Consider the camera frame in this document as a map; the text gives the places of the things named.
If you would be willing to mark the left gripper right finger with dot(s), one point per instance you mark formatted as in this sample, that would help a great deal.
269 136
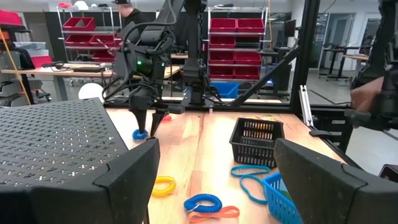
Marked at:
320 193

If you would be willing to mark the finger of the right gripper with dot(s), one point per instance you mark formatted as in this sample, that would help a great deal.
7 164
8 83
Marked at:
157 121
141 118

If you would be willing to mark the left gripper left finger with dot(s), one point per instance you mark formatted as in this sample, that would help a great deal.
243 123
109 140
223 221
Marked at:
124 193

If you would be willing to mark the blue coil wristband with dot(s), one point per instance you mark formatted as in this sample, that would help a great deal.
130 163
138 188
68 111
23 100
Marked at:
136 136
189 205

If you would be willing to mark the yellow coil wristband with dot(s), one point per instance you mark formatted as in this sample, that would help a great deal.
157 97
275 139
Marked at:
164 178

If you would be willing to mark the blue plastic slotted basket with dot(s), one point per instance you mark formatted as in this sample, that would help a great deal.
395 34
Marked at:
273 199

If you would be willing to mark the teal rubber band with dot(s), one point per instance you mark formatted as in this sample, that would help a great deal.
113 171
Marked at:
243 185
250 166

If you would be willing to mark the black plastic slotted basket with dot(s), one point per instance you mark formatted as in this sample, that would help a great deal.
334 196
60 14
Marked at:
235 149

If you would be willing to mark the orange rubber band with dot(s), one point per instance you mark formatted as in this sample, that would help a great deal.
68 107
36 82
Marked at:
231 211

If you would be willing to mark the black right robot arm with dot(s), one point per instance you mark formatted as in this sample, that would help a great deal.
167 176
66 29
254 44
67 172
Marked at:
194 46

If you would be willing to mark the wooden top work desk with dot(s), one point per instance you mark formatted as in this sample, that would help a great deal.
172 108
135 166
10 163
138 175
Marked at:
46 72

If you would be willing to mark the wooden top standing desk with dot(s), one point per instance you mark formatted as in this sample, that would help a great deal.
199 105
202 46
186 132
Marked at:
357 57

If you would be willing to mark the red-orange coil wristband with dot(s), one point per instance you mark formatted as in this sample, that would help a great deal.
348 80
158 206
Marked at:
167 118

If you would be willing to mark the table lamp with white bulb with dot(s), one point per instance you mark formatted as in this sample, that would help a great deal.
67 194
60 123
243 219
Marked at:
90 91

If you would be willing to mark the red storage bin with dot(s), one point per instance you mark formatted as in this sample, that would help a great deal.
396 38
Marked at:
77 40
9 18
102 56
251 25
102 40
248 58
42 61
247 73
222 42
87 23
224 25
221 73
221 57

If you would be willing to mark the blue floor bin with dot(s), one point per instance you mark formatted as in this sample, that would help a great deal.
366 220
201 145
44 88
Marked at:
225 90

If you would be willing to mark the person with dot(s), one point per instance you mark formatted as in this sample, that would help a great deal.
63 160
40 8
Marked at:
133 17

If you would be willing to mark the black perforated metal riser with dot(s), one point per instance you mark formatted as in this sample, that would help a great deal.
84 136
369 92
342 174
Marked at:
56 140

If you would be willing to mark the silver aluminium bar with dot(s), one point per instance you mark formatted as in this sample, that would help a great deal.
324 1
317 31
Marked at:
306 105

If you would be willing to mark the black monitor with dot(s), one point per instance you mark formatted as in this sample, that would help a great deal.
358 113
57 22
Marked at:
290 28

